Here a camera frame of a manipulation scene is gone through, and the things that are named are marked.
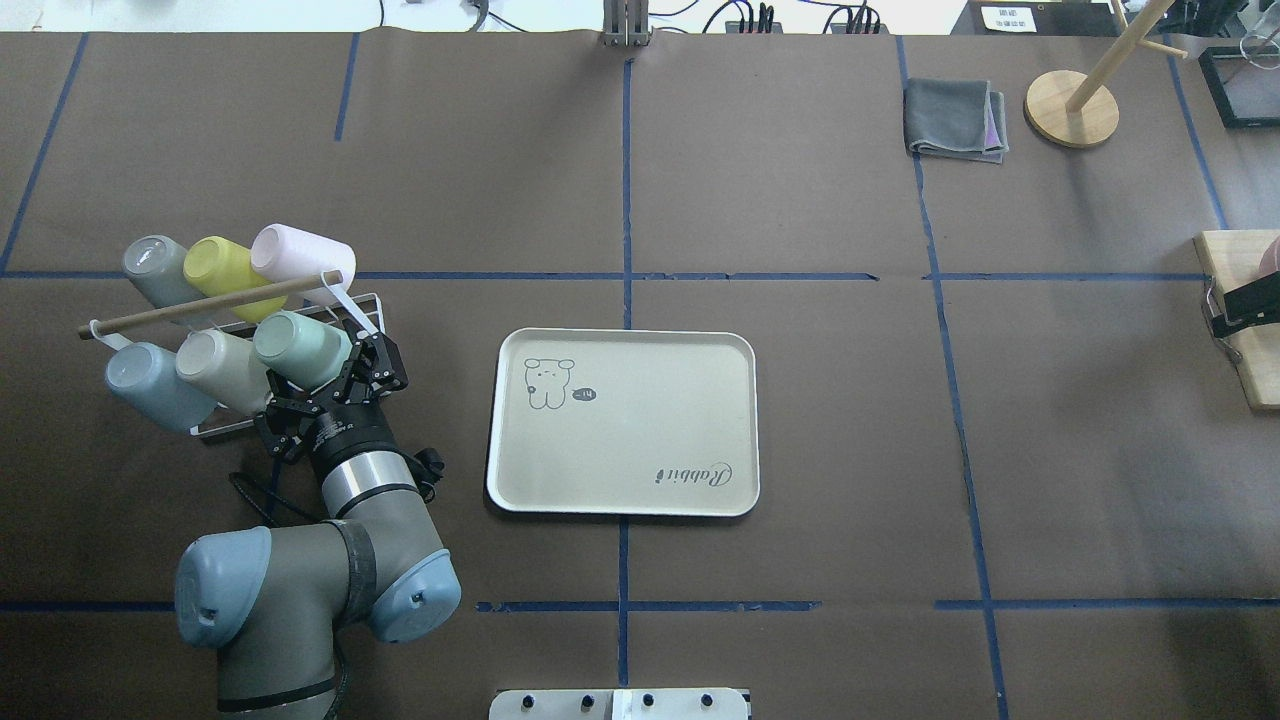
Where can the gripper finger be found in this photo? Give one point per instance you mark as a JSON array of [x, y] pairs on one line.
[[1251, 305]]

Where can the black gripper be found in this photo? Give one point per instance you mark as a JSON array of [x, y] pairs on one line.
[[345, 433]]

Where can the mint green cup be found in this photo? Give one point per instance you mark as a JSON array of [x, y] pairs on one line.
[[307, 352]]

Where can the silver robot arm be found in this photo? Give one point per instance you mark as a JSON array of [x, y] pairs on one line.
[[271, 600]]

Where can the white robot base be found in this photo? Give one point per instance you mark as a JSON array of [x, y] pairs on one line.
[[622, 703]]

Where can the beige cup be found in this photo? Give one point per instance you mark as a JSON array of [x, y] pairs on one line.
[[226, 368]]

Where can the pink cup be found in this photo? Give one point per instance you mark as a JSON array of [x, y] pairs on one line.
[[283, 253]]

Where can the yellow cup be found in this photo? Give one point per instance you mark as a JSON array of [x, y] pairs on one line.
[[216, 266]]

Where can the blue cup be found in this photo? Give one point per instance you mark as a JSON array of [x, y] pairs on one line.
[[145, 376]]

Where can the grey cup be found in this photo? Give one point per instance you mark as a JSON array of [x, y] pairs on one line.
[[155, 266]]

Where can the black metal tray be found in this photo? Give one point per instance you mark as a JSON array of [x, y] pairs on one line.
[[1246, 96]]

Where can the cream rabbit tray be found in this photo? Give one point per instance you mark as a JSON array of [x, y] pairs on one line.
[[594, 421]]

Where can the bamboo cutting board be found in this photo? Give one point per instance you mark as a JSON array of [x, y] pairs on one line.
[[1230, 259]]

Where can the wooden mug tree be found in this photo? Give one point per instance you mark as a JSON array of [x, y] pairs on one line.
[[1075, 109]]

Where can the grey folded cloth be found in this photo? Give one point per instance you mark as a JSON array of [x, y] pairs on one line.
[[955, 118]]

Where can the black box with label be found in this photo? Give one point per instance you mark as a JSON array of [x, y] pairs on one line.
[[1003, 18]]

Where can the white wire cup rack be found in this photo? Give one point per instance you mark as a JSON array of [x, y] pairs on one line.
[[168, 327]]

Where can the aluminium frame post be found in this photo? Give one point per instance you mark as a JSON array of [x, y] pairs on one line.
[[626, 23]]

